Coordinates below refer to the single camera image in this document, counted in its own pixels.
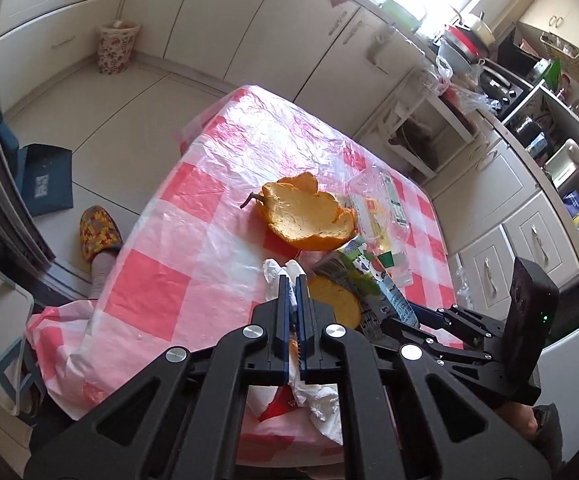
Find grey blue carton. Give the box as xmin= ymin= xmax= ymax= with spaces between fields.
xmin=312 ymin=235 xmax=421 ymax=342

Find black wok on rack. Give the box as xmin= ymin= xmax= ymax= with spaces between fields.
xmin=388 ymin=119 xmax=439 ymax=170

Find white tissue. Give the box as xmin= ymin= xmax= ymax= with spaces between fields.
xmin=262 ymin=259 xmax=344 ymax=445

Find stacked bowls on counter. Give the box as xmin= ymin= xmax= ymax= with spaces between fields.
xmin=441 ymin=9 xmax=495 ymax=65

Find white shelf rack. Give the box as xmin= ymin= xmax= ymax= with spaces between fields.
xmin=355 ymin=70 xmax=480 ymax=183

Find white kitchen cabinets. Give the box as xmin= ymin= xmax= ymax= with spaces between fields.
xmin=0 ymin=0 xmax=429 ymax=134

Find white drawer cabinet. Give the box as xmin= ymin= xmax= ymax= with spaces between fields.
xmin=424 ymin=127 xmax=579 ymax=320

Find large orange peel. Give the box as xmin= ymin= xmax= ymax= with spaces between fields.
xmin=240 ymin=171 xmax=357 ymax=252

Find plastic bag on rack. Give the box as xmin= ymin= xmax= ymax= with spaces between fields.
xmin=436 ymin=55 xmax=501 ymax=115

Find clear plastic bag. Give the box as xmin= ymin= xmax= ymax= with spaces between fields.
xmin=345 ymin=166 xmax=413 ymax=287

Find floral waste basket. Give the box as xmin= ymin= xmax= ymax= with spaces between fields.
xmin=97 ymin=20 xmax=140 ymax=75

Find black microwave oven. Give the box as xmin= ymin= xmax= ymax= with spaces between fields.
xmin=478 ymin=24 xmax=541 ymax=111

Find red white checkered tablecloth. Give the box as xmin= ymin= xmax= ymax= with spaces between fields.
xmin=23 ymin=84 xmax=463 ymax=468

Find colourful slipper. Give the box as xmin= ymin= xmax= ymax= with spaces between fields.
xmin=79 ymin=205 xmax=123 ymax=263

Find green basin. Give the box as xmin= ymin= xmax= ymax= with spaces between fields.
xmin=381 ymin=0 xmax=422 ymax=34

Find blue dustpan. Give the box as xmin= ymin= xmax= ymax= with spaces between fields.
xmin=15 ymin=143 xmax=73 ymax=218

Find small orange peel piece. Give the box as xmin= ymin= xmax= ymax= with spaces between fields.
xmin=288 ymin=275 xmax=363 ymax=361

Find person's right hand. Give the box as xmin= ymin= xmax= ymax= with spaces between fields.
xmin=495 ymin=402 xmax=539 ymax=440

